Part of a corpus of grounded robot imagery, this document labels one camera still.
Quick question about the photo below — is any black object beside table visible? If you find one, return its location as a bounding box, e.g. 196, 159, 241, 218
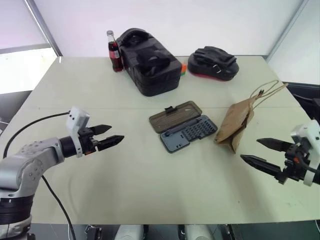
281, 81, 320, 121

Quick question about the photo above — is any white window frame post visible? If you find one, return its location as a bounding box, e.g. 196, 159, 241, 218
265, 0, 313, 64

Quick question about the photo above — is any brown paper bag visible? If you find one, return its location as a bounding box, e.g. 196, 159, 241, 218
213, 79, 289, 154

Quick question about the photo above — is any black bracket under table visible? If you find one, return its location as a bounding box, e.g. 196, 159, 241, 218
221, 223, 238, 240
84, 224, 104, 240

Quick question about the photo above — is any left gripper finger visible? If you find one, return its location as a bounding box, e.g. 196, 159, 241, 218
90, 123, 113, 135
96, 135, 125, 153

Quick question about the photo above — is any dark window frame post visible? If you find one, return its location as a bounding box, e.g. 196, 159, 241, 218
23, 0, 64, 57

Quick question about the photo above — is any large black strapped bag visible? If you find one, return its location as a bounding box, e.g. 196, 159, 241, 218
115, 27, 183, 97

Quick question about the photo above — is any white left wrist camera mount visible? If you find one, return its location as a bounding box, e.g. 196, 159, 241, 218
65, 106, 91, 159

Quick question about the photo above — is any white rounded shape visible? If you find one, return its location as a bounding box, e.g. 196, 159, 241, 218
184, 223, 217, 240
114, 223, 146, 240

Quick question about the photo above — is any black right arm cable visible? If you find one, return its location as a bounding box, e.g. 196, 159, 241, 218
297, 155, 318, 174

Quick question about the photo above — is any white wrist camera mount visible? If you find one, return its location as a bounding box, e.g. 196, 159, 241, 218
65, 106, 91, 159
290, 119, 320, 187

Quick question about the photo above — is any glass cola bottle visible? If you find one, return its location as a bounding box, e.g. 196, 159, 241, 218
106, 30, 125, 74

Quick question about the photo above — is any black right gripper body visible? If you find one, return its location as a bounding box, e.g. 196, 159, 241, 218
275, 143, 313, 186

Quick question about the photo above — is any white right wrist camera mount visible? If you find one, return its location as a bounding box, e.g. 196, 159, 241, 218
290, 119, 320, 187

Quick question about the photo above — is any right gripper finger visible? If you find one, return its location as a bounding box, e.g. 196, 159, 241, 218
240, 154, 286, 180
256, 137, 293, 153

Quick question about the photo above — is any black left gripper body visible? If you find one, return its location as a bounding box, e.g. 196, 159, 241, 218
79, 127, 100, 157

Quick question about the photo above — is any screwdriver bit case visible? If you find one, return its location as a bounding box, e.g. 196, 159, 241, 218
148, 100, 218, 154

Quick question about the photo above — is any black boxing pad red edge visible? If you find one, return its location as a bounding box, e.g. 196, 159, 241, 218
186, 45, 241, 83

